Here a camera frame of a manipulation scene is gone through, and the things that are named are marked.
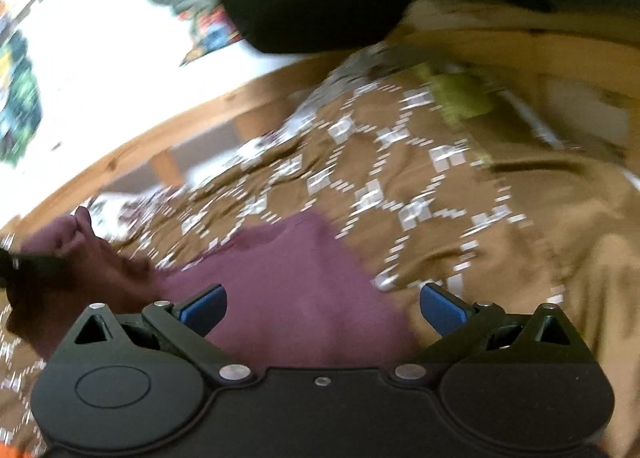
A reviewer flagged maroon long-sleeve shirt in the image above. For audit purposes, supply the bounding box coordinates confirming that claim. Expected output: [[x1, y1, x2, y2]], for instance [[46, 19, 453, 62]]
[[6, 207, 418, 368]]

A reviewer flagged brown PF-patterned duvet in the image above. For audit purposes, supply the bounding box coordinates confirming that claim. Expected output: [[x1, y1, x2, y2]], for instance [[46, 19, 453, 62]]
[[1, 68, 639, 457]]

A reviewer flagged anime boy poster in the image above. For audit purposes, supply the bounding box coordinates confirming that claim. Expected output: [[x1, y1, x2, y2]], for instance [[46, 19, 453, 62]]
[[1, 31, 42, 167]]

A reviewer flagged orange cloth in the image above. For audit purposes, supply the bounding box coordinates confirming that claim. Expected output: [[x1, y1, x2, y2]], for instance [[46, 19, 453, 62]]
[[0, 442, 32, 458]]

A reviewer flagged green pillow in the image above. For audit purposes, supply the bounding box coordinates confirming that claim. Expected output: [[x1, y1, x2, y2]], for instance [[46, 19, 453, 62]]
[[413, 63, 496, 129]]

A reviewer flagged wooden bed frame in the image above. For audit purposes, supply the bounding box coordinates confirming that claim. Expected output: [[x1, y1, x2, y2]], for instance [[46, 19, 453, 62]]
[[1, 0, 639, 238]]

